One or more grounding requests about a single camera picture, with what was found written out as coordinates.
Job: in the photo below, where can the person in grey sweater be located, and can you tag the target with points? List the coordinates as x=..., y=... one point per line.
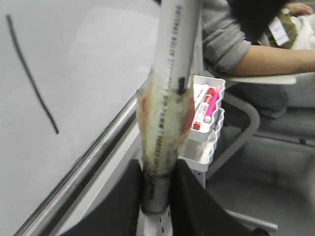
x=262, y=38

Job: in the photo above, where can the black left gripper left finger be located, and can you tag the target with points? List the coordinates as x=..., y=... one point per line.
x=117, y=214

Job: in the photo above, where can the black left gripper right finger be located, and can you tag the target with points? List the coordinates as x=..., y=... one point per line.
x=195, y=213

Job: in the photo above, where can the white black dry-erase marker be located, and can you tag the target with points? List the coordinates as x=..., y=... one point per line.
x=176, y=35

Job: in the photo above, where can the white marker tray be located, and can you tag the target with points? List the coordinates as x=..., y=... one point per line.
x=199, y=155
x=201, y=84

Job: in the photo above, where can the white whiteboard with aluminium ledge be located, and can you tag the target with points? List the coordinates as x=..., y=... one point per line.
x=67, y=69

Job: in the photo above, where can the grey chair with armrest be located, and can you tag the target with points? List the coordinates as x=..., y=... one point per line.
x=264, y=173

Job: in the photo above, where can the white lower marker tray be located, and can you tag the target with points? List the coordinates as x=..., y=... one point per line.
x=199, y=155

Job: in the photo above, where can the pink marker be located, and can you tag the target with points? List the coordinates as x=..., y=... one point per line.
x=212, y=104

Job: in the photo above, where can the dark marker in lower tray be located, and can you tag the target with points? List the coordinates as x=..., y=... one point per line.
x=218, y=113

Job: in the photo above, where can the red capped marker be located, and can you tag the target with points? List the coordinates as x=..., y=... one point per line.
x=203, y=109

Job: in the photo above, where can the white upper marker tray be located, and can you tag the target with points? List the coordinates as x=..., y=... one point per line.
x=201, y=84

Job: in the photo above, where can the white whiteboard stand frame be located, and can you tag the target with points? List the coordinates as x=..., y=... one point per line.
x=161, y=144

